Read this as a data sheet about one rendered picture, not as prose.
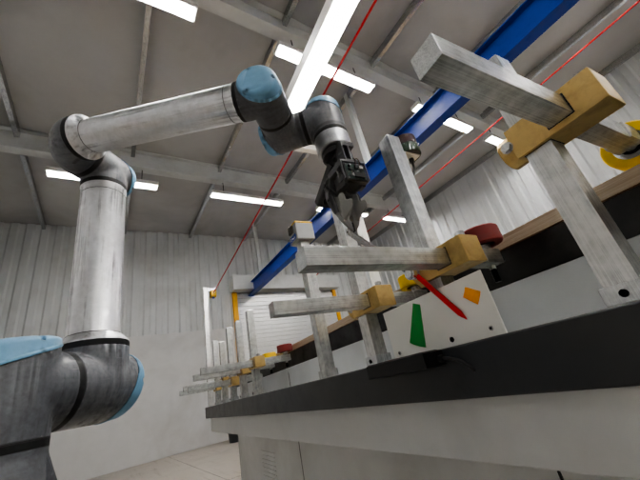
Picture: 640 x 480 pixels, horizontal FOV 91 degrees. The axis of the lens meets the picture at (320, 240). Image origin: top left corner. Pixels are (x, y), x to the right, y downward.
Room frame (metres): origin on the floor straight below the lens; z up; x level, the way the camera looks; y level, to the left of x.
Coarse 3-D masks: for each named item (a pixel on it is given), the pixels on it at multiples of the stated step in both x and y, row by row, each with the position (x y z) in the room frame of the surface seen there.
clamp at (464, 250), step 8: (448, 240) 0.53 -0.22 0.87; (456, 240) 0.52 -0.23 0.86; (464, 240) 0.52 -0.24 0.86; (472, 240) 0.53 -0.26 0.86; (448, 248) 0.53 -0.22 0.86; (456, 248) 0.52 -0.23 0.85; (464, 248) 0.51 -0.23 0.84; (472, 248) 0.52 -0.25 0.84; (480, 248) 0.53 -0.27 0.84; (456, 256) 0.53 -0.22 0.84; (464, 256) 0.52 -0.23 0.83; (472, 256) 0.52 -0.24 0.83; (480, 256) 0.53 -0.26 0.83; (456, 264) 0.53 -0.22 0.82; (464, 264) 0.53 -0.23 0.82; (472, 264) 0.54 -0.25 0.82; (424, 272) 0.59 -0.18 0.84; (432, 272) 0.58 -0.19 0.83; (440, 272) 0.56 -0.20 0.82; (448, 272) 0.56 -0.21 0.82; (456, 272) 0.58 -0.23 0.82; (416, 280) 0.62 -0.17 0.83
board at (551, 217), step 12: (636, 168) 0.46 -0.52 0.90; (612, 180) 0.49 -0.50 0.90; (624, 180) 0.48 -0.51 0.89; (636, 180) 0.47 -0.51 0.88; (600, 192) 0.51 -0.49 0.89; (612, 192) 0.50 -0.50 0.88; (540, 216) 0.59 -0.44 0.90; (552, 216) 0.58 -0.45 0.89; (516, 228) 0.64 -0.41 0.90; (528, 228) 0.62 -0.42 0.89; (540, 228) 0.60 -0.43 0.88; (504, 240) 0.67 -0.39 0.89; (516, 240) 0.65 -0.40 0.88; (336, 324) 1.31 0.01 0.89; (348, 324) 1.26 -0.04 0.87; (312, 336) 1.51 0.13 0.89
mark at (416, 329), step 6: (414, 306) 0.64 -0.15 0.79; (414, 312) 0.64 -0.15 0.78; (420, 312) 0.63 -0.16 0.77; (414, 318) 0.65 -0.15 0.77; (420, 318) 0.63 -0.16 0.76; (414, 324) 0.65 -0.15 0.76; (420, 324) 0.64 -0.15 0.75; (414, 330) 0.65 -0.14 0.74; (420, 330) 0.64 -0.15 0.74; (414, 336) 0.66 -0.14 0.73; (420, 336) 0.65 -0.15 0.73; (414, 342) 0.66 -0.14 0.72; (420, 342) 0.65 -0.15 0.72
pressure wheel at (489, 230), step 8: (488, 224) 0.58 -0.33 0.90; (472, 232) 0.59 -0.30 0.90; (480, 232) 0.59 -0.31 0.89; (488, 232) 0.58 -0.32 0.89; (496, 232) 0.59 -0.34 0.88; (480, 240) 0.59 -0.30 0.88; (488, 240) 0.59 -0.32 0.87; (496, 240) 0.60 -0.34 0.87; (488, 248) 0.61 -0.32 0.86; (496, 272) 0.62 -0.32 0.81; (496, 280) 0.62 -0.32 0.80
